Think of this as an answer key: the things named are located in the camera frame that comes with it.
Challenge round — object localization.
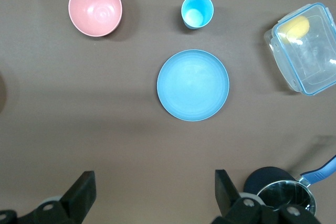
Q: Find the light blue cup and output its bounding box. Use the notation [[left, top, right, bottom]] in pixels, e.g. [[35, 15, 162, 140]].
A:
[[180, 0, 214, 30]]

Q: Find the saucepan with blue handle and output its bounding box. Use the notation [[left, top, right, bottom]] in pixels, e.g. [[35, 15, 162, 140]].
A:
[[243, 153, 336, 217]]

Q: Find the yellow lemon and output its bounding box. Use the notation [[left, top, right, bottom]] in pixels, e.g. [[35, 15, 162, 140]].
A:
[[278, 16, 311, 43]]

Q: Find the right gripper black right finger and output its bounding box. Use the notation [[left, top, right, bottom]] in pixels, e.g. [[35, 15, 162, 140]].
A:
[[212, 169, 320, 224]]

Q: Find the clear container with blue-rimmed lid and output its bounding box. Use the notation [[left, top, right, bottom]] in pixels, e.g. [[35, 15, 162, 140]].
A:
[[264, 2, 336, 96]]

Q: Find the deep pink bowl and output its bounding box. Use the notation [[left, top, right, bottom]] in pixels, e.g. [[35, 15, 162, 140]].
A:
[[68, 0, 123, 37]]

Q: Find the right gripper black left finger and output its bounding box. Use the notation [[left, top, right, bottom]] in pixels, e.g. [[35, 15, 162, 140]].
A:
[[0, 170, 97, 224]]

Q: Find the shallow blue bowl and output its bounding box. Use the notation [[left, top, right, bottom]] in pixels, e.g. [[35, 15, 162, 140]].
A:
[[156, 49, 230, 122]]

